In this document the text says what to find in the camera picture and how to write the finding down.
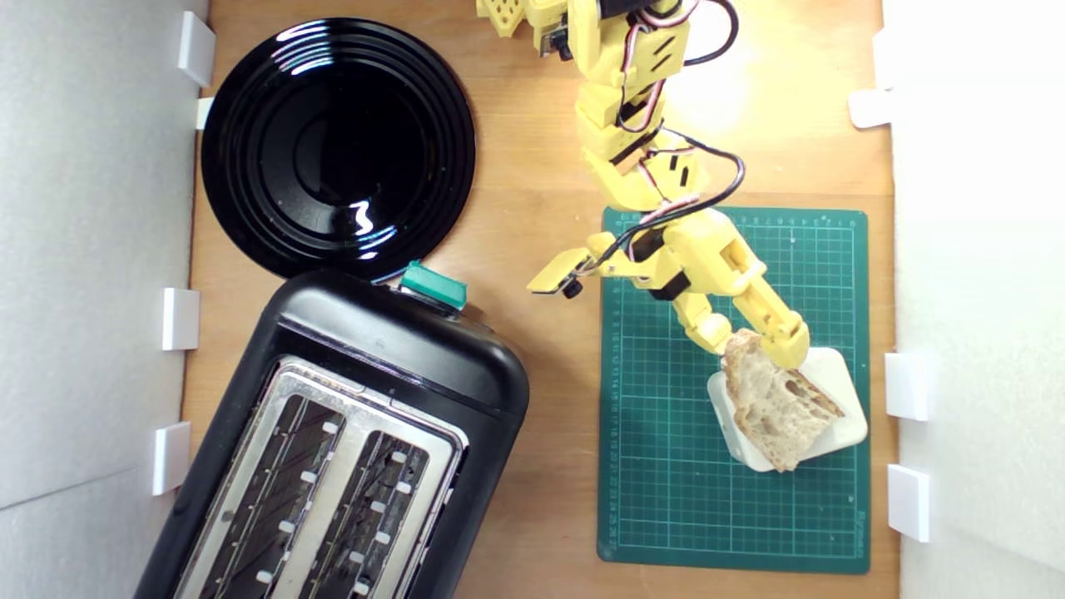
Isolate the brown bread slice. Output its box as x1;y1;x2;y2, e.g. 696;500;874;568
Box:
720;327;846;473

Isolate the black two-slot toaster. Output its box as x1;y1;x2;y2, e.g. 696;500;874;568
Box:
133;268;531;599

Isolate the white block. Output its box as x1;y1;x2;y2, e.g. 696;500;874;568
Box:
706;346;869;473

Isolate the green cutting mat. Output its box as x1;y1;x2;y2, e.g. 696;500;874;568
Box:
597;203;871;575

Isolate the black plate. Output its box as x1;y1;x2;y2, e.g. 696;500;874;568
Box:
201;17;477;282

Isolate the yellow wrist camera mount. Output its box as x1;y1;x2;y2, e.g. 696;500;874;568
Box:
527;231;654;300

